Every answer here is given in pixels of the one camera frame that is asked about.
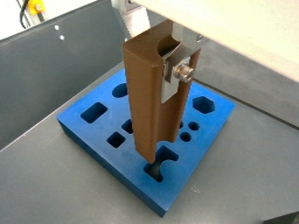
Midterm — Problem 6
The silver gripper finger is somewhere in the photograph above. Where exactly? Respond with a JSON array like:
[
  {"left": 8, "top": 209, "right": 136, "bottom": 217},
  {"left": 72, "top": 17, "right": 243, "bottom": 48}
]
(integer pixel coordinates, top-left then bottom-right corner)
[{"left": 162, "top": 23, "right": 206, "bottom": 103}]

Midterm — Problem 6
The brown arch block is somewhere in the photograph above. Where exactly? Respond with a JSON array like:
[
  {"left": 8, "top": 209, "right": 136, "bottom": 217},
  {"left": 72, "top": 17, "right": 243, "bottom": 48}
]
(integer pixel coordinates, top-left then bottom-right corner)
[{"left": 123, "top": 20, "right": 202, "bottom": 163}]

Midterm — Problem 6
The blue shape board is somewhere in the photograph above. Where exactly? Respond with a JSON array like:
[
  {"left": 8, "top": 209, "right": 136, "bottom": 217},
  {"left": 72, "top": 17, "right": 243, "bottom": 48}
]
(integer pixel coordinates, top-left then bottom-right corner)
[{"left": 57, "top": 70, "right": 235, "bottom": 215}]

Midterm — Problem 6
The yellow black connector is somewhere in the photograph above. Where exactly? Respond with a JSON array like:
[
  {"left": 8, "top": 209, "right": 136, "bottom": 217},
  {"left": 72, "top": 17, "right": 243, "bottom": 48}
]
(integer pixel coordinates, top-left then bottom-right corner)
[{"left": 27, "top": 0, "right": 45, "bottom": 22}]

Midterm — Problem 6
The black cable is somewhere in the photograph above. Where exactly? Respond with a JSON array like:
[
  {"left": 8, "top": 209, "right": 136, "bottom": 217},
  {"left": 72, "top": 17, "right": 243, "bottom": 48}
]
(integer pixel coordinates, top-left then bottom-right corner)
[{"left": 15, "top": 0, "right": 33, "bottom": 30}]

